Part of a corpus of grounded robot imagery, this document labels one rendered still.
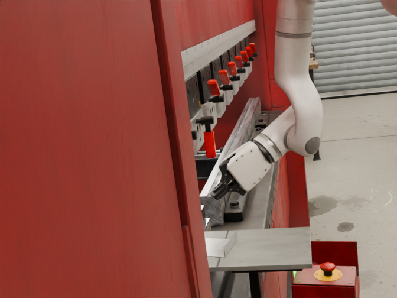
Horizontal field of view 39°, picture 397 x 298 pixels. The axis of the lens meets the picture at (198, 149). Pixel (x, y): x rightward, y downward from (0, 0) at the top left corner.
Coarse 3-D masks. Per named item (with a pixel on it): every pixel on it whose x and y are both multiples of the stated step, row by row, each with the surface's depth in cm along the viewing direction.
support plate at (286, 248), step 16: (240, 240) 119; (256, 240) 118; (272, 240) 117; (288, 240) 116; (304, 240) 115; (240, 256) 111; (256, 256) 110; (272, 256) 109; (288, 256) 109; (304, 256) 108
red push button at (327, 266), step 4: (324, 264) 144; (328, 264) 144; (332, 264) 144; (320, 268) 144; (324, 268) 143; (328, 268) 143; (332, 268) 143; (324, 272) 144; (328, 272) 144; (332, 272) 145
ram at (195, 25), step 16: (176, 0) 118; (192, 0) 135; (208, 0) 159; (224, 0) 194; (240, 0) 246; (192, 16) 134; (208, 16) 157; (224, 16) 191; (240, 16) 241; (192, 32) 132; (208, 32) 155; (224, 32) 189; (224, 48) 185; (192, 64) 129
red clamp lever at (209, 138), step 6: (198, 120) 126; (204, 120) 125; (210, 120) 125; (210, 126) 126; (204, 132) 126; (210, 132) 126; (204, 138) 127; (210, 138) 126; (210, 144) 126; (210, 150) 127; (210, 156) 127
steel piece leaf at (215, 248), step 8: (208, 240) 120; (216, 240) 120; (224, 240) 119; (232, 240) 116; (208, 248) 116; (216, 248) 116; (224, 248) 111; (208, 256) 113; (216, 256) 112; (224, 256) 112
